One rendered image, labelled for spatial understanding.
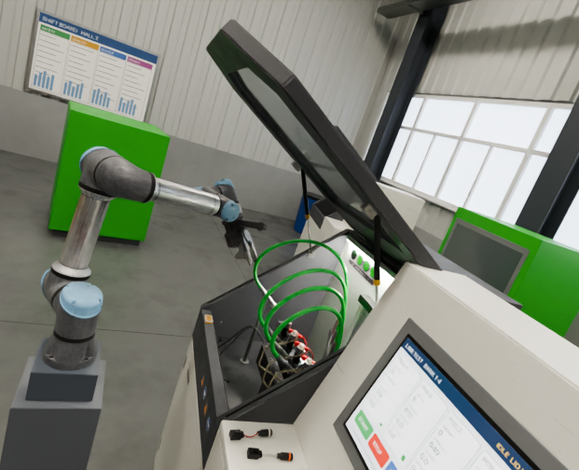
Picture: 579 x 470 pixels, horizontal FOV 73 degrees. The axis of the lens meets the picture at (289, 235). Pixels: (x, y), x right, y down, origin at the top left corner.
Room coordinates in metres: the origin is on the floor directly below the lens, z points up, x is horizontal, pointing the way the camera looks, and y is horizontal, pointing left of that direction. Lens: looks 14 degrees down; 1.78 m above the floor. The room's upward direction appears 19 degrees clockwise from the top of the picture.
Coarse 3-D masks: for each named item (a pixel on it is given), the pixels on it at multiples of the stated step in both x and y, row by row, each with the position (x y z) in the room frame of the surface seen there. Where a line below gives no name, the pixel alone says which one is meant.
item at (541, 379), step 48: (432, 288) 0.93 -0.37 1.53; (480, 288) 1.04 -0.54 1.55; (384, 336) 0.95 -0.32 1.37; (432, 336) 0.84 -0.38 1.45; (480, 336) 0.76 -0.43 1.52; (528, 336) 0.76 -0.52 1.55; (336, 384) 0.97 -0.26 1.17; (480, 384) 0.69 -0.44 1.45; (528, 384) 0.64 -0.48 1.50; (576, 384) 0.59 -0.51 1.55; (336, 432) 0.87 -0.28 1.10; (576, 432) 0.55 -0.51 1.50
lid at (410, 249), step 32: (224, 32) 0.95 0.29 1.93; (224, 64) 1.29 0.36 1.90; (256, 64) 0.90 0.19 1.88; (256, 96) 1.35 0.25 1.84; (288, 96) 0.88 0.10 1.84; (288, 128) 1.30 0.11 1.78; (320, 128) 0.91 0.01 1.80; (320, 160) 1.26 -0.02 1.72; (352, 160) 0.95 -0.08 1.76; (352, 192) 1.20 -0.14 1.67; (352, 224) 1.64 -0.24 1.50; (384, 224) 1.05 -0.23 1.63; (416, 256) 1.05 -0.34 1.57
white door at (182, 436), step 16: (192, 352) 1.47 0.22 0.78; (192, 368) 1.39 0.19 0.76; (192, 384) 1.32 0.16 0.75; (176, 400) 1.49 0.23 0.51; (192, 400) 1.25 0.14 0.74; (176, 416) 1.41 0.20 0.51; (192, 416) 1.19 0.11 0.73; (176, 432) 1.33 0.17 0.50; (192, 432) 1.14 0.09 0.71; (160, 448) 1.52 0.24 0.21; (176, 448) 1.26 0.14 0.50; (192, 448) 1.08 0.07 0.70; (160, 464) 1.42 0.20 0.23; (176, 464) 1.19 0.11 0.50; (192, 464) 1.03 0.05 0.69
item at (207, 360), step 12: (204, 312) 1.52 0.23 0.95; (204, 324) 1.43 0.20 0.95; (204, 336) 1.37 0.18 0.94; (204, 348) 1.31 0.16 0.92; (216, 348) 1.30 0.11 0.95; (204, 360) 1.26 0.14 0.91; (216, 360) 1.23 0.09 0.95; (204, 372) 1.22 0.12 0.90; (216, 372) 1.16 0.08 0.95; (204, 384) 1.17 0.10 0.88; (216, 384) 1.10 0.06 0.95; (216, 396) 1.05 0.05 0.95; (216, 408) 1.00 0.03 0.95; (228, 408) 1.02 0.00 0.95; (204, 420) 1.06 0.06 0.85; (204, 432) 1.02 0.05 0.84; (204, 444) 0.99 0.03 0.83
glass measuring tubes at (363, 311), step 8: (360, 296) 1.43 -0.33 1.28; (368, 296) 1.44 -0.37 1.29; (360, 304) 1.42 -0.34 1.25; (368, 304) 1.36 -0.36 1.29; (360, 312) 1.41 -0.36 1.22; (368, 312) 1.34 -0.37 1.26; (360, 320) 1.38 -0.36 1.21; (352, 328) 1.41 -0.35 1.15; (352, 336) 1.38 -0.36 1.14; (344, 344) 1.41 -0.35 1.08
